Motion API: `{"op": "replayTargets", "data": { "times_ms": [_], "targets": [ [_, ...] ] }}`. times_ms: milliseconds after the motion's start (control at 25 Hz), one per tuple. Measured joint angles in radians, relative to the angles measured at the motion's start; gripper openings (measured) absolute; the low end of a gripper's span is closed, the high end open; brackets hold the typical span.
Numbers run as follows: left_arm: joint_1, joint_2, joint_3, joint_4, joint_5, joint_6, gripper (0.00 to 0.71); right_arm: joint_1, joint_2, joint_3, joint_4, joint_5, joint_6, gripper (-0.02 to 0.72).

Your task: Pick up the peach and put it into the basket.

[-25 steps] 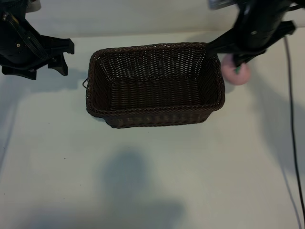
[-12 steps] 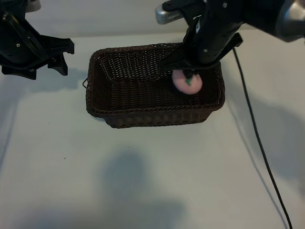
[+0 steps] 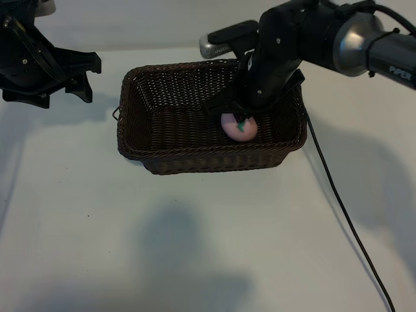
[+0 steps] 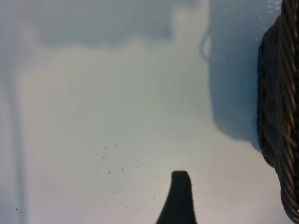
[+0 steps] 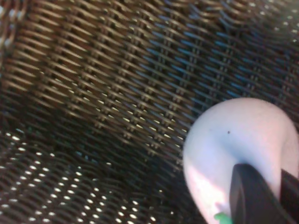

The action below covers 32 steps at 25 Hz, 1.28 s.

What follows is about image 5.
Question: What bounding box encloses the dark brown wicker basket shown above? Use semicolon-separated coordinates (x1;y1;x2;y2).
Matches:
0;0;299;224

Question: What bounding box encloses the pink toy peach green leaf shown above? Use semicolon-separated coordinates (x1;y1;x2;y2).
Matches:
183;98;299;224

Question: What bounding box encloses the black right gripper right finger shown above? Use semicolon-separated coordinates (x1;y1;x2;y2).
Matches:
280;168;299;224

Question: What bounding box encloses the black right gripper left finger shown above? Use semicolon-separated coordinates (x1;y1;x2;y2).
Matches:
229;163;295;224

